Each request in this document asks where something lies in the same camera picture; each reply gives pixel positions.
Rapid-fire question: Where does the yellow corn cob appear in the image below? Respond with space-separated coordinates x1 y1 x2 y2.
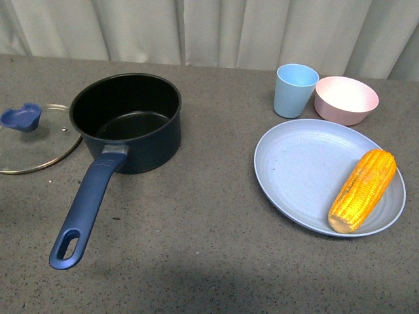
327 149 397 234

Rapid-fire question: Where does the glass lid with blue knob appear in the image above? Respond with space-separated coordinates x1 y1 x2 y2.
1 103 81 175

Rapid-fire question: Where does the dark blue saucepan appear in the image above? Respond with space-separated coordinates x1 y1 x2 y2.
49 73 182 270

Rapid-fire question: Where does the light blue cup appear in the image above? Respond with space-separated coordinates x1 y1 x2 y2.
274 63 319 119

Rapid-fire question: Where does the pink bowl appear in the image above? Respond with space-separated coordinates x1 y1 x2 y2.
314 76 379 126

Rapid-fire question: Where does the grey curtain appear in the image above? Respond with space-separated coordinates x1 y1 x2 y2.
1 1 418 81

